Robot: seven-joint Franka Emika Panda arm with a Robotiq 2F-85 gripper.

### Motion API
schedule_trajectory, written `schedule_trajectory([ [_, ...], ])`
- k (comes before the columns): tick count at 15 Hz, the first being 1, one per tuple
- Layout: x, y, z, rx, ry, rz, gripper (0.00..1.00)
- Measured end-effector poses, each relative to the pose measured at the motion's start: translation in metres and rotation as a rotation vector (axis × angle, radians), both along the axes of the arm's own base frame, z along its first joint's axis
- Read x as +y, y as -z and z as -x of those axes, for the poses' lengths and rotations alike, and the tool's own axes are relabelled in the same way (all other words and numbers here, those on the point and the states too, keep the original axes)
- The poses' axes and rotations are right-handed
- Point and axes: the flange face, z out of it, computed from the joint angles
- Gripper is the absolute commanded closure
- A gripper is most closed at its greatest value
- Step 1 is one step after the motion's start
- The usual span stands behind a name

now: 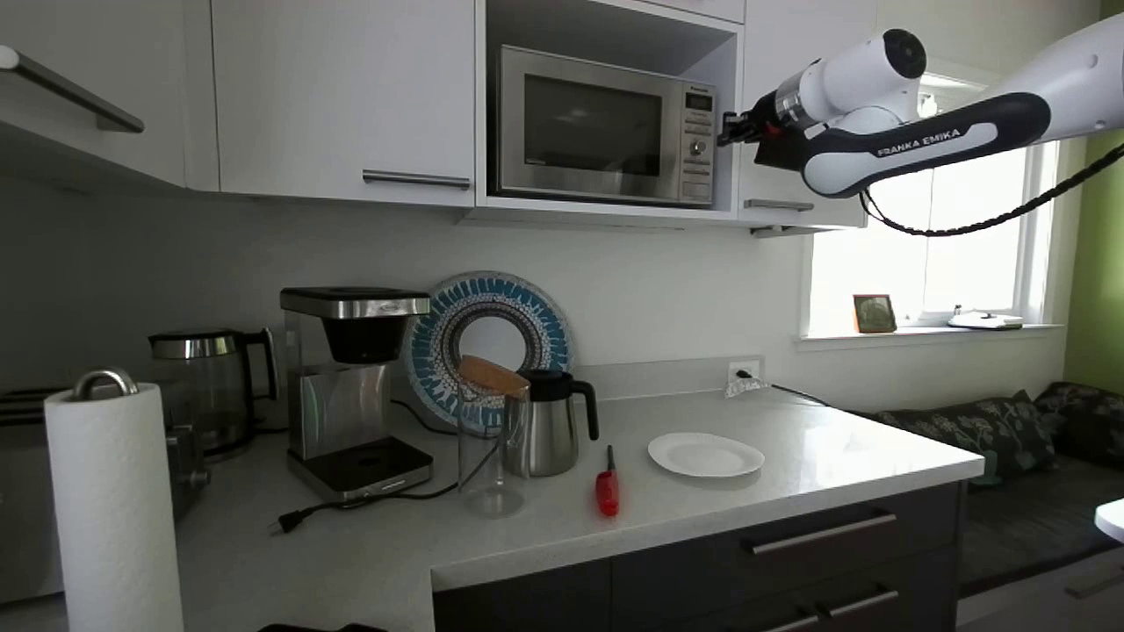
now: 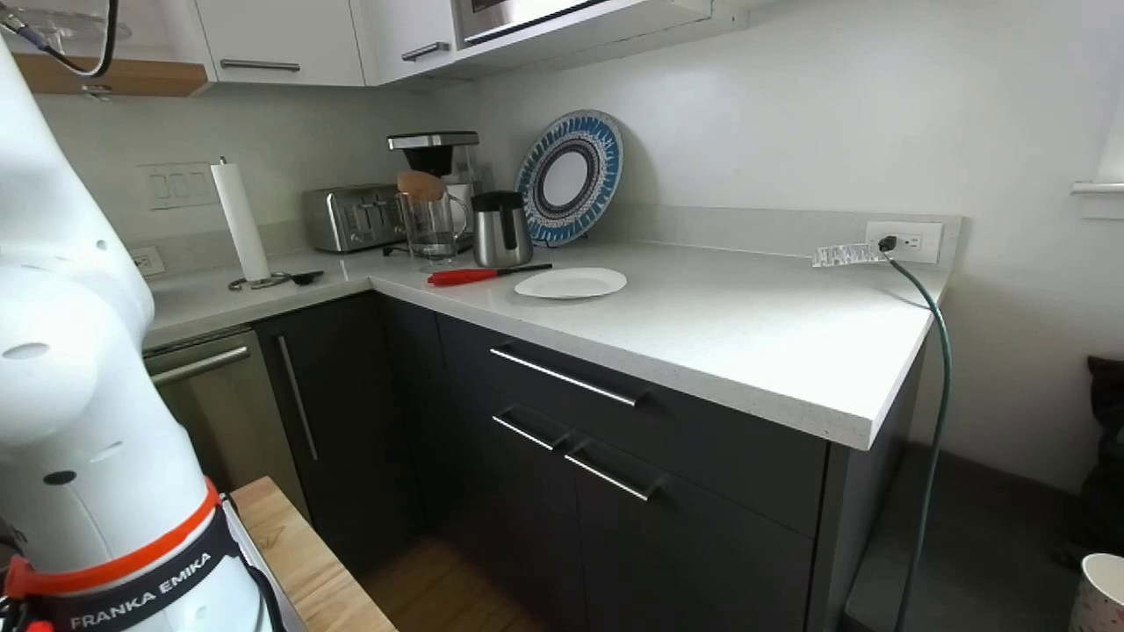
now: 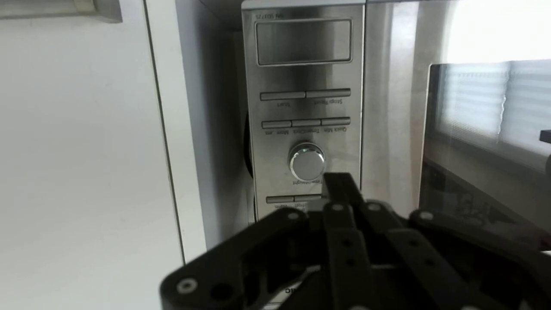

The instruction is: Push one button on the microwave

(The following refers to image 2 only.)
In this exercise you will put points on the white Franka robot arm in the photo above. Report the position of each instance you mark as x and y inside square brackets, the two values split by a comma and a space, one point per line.
[81, 386]

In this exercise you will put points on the steel thermal carafe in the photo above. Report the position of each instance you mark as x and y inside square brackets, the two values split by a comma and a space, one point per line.
[499, 231]

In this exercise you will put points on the blue patterned decorative plate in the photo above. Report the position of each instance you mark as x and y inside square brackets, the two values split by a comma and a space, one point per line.
[571, 176]

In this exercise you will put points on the steel drip coffee maker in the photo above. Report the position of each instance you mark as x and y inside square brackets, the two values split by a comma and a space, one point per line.
[438, 159]

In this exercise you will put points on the dark lower cabinet unit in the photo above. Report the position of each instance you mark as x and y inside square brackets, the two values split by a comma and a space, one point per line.
[705, 494]

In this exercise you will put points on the stainless steel toaster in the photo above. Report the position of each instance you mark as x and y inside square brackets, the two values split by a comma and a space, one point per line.
[352, 219]

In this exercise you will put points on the white power strip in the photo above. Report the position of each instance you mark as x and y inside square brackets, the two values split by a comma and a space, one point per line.
[843, 255]

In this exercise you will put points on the metal paper towel holder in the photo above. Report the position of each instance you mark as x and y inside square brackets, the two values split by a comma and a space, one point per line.
[274, 283]

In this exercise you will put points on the wide white upper cabinet door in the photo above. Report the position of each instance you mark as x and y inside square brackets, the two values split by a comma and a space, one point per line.
[404, 30]

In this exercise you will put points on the white paper towel roll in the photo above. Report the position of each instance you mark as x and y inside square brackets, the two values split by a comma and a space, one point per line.
[239, 219]

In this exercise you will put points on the light wooden table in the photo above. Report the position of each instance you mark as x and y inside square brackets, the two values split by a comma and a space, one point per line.
[309, 563]

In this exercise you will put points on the white corner upper cabinet door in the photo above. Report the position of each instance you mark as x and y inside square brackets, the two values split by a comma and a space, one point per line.
[281, 35]

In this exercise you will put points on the white cup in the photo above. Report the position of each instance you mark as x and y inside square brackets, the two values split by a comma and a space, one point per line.
[1099, 595]

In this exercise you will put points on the white wall outlet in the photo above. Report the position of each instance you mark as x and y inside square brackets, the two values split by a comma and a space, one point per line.
[919, 240]

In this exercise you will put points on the white wall switch plate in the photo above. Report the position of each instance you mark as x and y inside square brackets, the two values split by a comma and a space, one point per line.
[181, 186]

